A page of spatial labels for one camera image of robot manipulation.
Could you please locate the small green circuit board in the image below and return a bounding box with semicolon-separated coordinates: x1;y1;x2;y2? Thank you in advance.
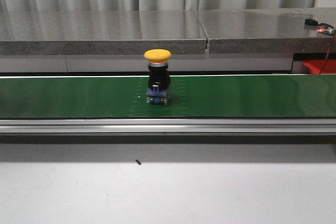
317;26;335;35

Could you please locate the black connector plug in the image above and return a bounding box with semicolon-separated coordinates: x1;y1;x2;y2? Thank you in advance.
304;18;319;26

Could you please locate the grey stone slab right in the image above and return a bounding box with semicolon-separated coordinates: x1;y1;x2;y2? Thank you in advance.
197;8;335;54

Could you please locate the yellow mushroom push button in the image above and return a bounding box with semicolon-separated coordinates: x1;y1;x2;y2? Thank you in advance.
144;49;171;105

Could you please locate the green conveyor belt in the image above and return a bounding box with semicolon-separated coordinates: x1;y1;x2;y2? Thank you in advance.
1;74;335;119

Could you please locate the grey stone slab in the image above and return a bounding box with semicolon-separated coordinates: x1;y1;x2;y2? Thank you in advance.
197;8;335;54
1;11;207;56

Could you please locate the red plastic tray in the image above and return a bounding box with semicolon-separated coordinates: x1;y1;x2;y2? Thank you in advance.
303;59;336;75

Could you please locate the grey stone slab left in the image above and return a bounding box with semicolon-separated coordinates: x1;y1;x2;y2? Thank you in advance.
1;11;207;56

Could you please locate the aluminium conveyor frame rail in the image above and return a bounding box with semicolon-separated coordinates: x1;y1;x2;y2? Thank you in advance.
1;118;335;135

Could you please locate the thin red black wire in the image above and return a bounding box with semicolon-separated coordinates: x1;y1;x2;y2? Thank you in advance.
318;22;336;76

